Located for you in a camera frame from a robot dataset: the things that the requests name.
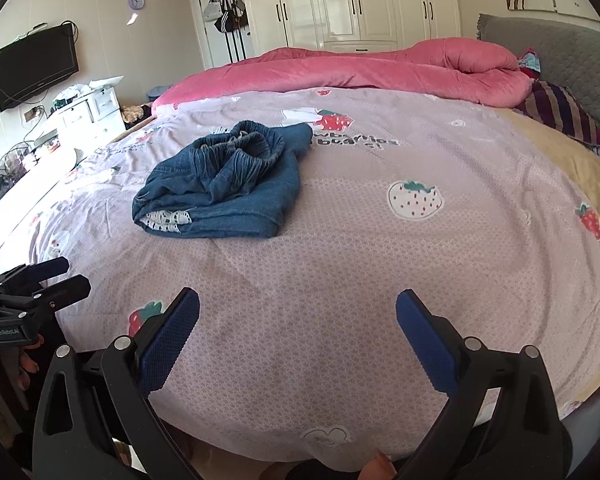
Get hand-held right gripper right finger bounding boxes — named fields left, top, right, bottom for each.
left=395, top=288, right=566, bottom=480

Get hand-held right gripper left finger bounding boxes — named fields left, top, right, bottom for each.
left=32, top=287, right=201, bottom=480

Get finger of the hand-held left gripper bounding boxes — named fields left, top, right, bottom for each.
left=27, top=255, right=71, bottom=284
left=40, top=274, right=92, bottom=311

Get blue denim pants lace trim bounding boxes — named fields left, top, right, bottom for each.
left=131, top=119, right=315, bottom=239

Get person's left hand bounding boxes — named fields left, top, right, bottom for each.
left=0, top=337, right=44, bottom=391

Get person's right hand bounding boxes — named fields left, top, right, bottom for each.
left=362, top=449, right=397, bottom=480

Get white desk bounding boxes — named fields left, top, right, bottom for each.
left=0, top=140, right=83, bottom=267

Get pink strawberry printed bed sheet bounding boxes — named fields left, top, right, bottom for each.
left=0, top=87, right=600, bottom=474

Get white drawer dresser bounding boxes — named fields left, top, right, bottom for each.
left=45, top=85, right=124, bottom=147

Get brown plush item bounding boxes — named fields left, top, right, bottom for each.
left=120, top=102, right=154, bottom=124

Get beige blanket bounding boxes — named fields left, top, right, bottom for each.
left=495, top=107, right=600, bottom=242

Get striped purple pillow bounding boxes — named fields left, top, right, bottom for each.
left=515, top=80, right=600, bottom=149

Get pink quilt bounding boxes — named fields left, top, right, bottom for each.
left=151, top=37, right=534, bottom=111

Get colourful small cloth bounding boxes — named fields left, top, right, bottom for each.
left=517, top=48, right=544, bottom=81

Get hanging bags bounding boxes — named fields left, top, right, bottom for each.
left=202, top=0, right=249, bottom=34

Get grey quilted headboard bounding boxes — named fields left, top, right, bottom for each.
left=477, top=13, right=600, bottom=134

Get white wardrobe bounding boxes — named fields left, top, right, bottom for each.
left=237, top=0, right=462, bottom=52

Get black wall television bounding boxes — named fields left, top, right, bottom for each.
left=0, top=22, right=80, bottom=113

